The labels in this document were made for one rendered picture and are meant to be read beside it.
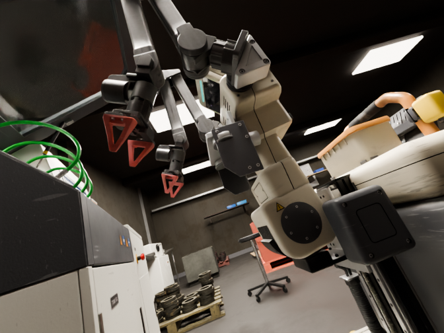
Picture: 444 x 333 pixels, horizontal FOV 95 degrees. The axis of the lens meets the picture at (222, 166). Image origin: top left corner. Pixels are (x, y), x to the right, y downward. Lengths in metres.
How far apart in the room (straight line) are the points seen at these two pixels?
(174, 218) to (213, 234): 1.56
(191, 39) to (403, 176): 0.59
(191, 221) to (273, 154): 7.18
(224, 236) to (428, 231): 7.20
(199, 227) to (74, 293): 7.24
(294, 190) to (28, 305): 0.59
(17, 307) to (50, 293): 0.05
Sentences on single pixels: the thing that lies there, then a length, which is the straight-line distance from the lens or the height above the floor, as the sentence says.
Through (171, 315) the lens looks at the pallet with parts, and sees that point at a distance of 2.79.
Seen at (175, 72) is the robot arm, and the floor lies 1.59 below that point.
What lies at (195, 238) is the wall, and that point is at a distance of 7.70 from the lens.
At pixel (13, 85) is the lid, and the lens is 1.30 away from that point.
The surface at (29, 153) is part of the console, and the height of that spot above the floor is 1.49.
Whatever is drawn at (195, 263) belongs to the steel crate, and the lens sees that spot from 5.04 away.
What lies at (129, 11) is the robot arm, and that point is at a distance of 0.80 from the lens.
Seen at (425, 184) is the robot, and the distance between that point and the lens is 0.58.
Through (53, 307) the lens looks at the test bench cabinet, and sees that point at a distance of 0.53.
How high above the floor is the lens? 0.76
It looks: 18 degrees up
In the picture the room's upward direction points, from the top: 20 degrees counter-clockwise
